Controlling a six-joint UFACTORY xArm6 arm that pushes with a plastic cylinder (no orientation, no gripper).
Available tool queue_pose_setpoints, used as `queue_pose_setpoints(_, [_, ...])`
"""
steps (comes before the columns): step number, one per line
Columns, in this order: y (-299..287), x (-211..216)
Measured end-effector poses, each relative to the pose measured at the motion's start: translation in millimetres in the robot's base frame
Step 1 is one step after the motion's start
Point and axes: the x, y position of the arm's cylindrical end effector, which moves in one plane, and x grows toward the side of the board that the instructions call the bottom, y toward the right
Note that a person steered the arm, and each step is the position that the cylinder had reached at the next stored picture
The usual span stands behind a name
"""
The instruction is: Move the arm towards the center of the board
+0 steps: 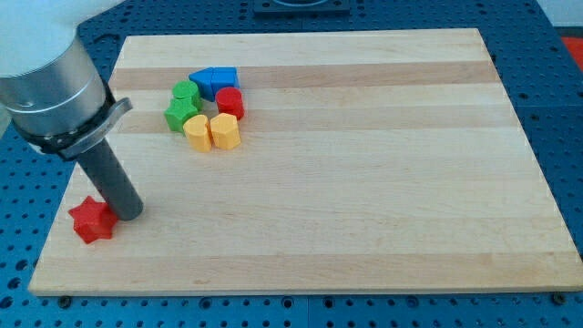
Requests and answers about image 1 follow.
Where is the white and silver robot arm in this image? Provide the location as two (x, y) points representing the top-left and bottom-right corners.
(1, 0), (132, 159)

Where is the wooden board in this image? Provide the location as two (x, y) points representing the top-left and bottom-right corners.
(29, 28), (582, 296)

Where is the yellow hexagon block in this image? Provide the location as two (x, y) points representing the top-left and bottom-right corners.
(210, 113), (241, 150)

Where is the red cylinder block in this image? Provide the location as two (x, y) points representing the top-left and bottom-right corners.
(215, 87), (245, 120)

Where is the yellow heart block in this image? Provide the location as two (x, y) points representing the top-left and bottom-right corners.
(183, 115), (212, 152)

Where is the blue pentagon block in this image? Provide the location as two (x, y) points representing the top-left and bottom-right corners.
(211, 67), (240, 95)

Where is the blue triangle block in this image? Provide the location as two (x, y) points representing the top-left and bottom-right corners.
(189, 67), (215, 102)

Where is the green star block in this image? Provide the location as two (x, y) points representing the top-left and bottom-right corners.
(164, 98), (199, 133)

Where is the green cylinder block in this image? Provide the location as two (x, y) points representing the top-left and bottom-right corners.
(172, 80), (202, 110)

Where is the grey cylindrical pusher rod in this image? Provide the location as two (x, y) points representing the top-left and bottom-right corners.
(77, 138), (144, 221)

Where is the red star block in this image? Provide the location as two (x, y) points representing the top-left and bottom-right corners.
(68, 196), (118, 244)

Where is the red object at edge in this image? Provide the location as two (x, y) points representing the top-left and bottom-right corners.
(561, 36), (583, 70)

